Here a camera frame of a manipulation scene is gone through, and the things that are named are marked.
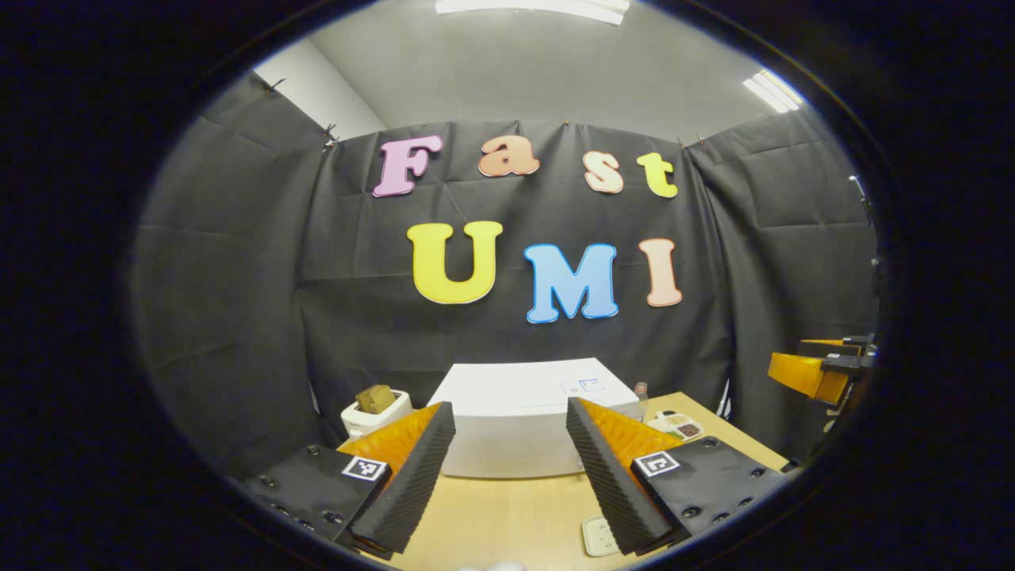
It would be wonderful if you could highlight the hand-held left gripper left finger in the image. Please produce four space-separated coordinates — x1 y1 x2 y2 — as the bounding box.
242 402 457 556

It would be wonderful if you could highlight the small ceiling light panel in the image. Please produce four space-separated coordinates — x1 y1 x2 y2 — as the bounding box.
743 69 803 113

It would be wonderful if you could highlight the white divided seed dish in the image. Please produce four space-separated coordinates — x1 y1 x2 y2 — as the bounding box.
646 410 704 442

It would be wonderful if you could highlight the brown toast slice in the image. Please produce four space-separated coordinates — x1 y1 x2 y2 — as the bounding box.
355 385 396 414

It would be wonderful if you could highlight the long ceiling light panel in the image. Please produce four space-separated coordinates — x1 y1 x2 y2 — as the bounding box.
435 0 631 26

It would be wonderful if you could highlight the small pale plate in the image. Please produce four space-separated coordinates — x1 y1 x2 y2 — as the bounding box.
581 515 623 558

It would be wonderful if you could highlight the black backdrop cloth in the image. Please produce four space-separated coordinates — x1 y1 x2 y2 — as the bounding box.
131 71 881 481

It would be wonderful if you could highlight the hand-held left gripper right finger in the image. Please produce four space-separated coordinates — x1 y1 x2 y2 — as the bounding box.
566 397 786 556

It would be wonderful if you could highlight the white toaster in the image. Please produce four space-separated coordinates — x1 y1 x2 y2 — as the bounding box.
341 390 413 439

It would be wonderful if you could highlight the white microwave oven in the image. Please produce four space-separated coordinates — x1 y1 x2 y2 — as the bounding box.
428 358 642 479

